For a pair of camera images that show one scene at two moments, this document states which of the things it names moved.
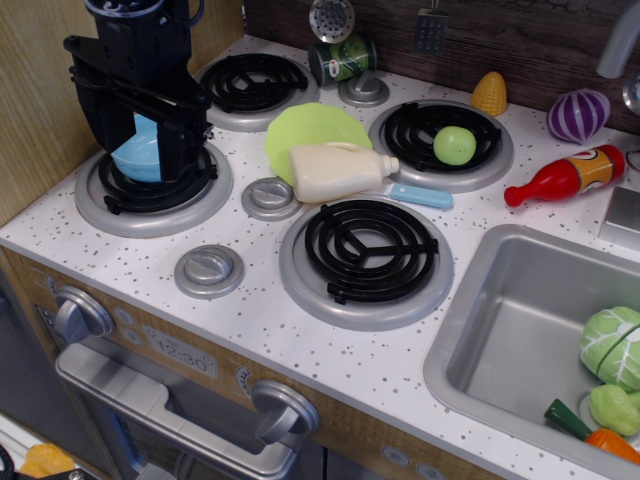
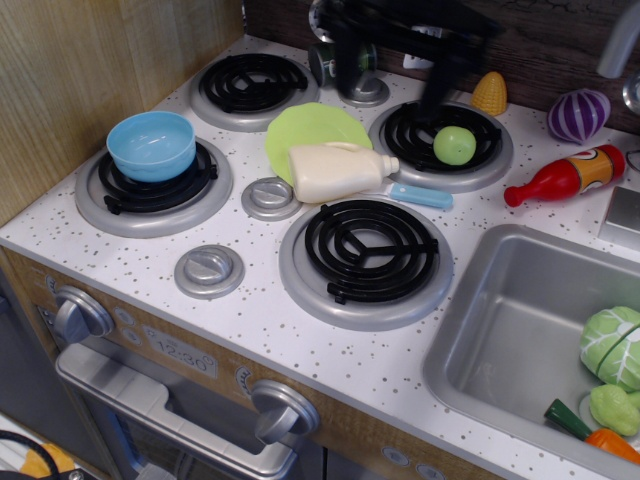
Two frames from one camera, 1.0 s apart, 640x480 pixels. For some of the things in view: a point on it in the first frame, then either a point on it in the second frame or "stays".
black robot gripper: (141, 51) -> (447, 32)
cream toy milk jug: (337, 170) stays
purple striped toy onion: (578, 116) stays
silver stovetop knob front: (208, 272) stays
